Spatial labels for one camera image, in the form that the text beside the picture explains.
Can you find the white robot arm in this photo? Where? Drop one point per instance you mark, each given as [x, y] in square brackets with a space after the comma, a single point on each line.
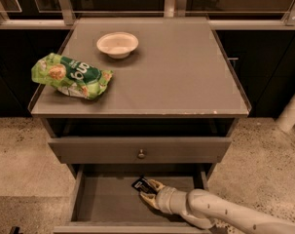
[200, 207]

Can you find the metal railing frame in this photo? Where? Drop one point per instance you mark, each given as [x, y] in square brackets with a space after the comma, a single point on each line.
[220, 14]

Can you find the open grey middle drawer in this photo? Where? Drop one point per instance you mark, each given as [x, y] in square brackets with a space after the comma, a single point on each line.
[104, 201]

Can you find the white paper bowl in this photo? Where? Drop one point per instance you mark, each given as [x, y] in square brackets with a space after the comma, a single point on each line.
[117, 45]

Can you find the grey top drawer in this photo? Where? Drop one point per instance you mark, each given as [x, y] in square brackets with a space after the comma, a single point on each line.
[123, 150]

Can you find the white cylindrical post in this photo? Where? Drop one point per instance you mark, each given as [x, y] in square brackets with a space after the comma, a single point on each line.
[286, 120]

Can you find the round metal drawer knob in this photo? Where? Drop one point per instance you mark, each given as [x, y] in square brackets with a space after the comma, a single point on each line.
[141, 154]

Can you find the green chip bag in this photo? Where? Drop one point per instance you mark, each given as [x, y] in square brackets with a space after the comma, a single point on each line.
[71, 77]

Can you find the grey drawer cabinet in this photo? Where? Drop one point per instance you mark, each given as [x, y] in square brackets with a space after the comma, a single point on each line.
[176, 83]

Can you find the black rxbar chocolate bar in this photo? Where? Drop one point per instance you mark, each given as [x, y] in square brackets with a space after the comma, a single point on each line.
[142, 185]

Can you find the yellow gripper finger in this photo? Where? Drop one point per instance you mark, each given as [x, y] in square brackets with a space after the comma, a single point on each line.
[150, 199]
[156, 185]

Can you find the small black floor object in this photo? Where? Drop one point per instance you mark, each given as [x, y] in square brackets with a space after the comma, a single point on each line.
[14, 230]

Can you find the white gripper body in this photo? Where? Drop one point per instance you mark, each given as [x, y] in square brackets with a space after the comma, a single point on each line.
[164, 196]

